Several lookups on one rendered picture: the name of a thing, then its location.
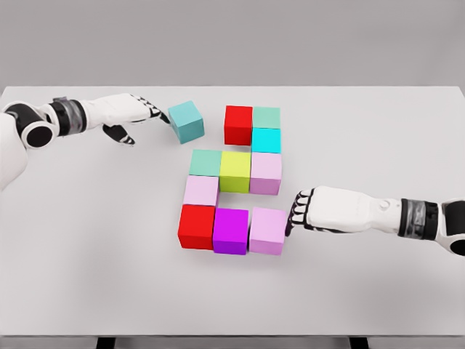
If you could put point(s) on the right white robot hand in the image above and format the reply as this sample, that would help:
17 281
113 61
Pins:
319 209

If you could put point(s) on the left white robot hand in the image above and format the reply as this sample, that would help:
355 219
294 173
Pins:
121 109

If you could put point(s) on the light pink cube block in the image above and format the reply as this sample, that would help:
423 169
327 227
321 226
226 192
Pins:
201 191
266 172
267 230

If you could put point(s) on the teal cube block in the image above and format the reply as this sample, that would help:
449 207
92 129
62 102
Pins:
186 121

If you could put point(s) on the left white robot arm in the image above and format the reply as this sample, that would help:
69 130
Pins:
43 121

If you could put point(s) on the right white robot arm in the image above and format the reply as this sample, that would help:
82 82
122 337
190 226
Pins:
403 214

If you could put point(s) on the cyan cube block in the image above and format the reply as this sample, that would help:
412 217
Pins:
266 140

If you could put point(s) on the magenta cube block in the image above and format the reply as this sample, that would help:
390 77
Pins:
230 230

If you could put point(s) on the yellow-green cube block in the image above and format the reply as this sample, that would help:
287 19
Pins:
235 171

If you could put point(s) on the mint green cube block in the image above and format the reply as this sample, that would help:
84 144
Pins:
266 118
205 162

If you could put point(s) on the red cube block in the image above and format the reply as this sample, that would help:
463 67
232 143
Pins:
196 227
238 124

